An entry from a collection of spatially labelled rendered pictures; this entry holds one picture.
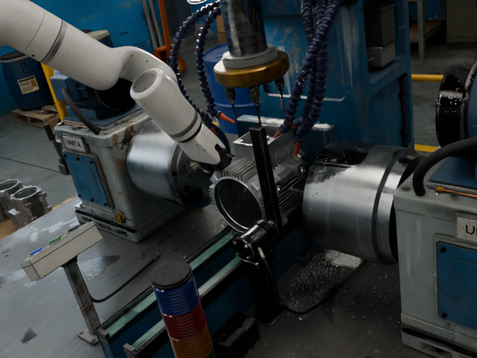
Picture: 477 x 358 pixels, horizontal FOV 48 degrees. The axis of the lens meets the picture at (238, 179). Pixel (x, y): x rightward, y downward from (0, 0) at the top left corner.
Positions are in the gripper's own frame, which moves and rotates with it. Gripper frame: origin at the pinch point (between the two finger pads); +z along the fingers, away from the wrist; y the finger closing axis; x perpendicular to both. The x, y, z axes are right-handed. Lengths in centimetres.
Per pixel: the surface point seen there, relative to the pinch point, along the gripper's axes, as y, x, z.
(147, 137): -26.8, 2.2, -3.7
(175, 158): -15.2, -1.0, -1.1
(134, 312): 1.8, -40.6, -2.4
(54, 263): -12.9, -39.8, -16.8
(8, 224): -240, -24, 96
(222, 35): -408, 327, 287
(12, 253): -75, -41, 11
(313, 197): 30.0, -3.8, -1.5
